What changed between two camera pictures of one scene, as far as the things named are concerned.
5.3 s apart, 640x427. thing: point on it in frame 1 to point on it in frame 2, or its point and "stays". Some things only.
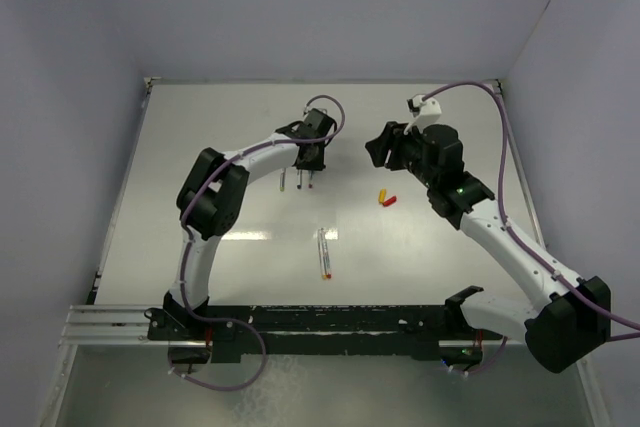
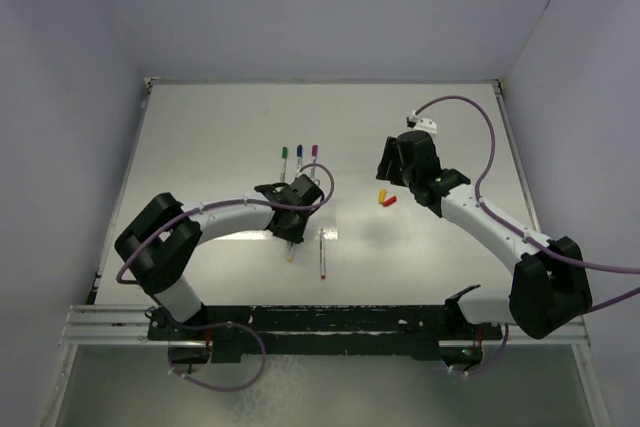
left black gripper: (317, 164) to (297, 235)
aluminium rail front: (112, 325) stays
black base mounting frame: (194, 333) stays
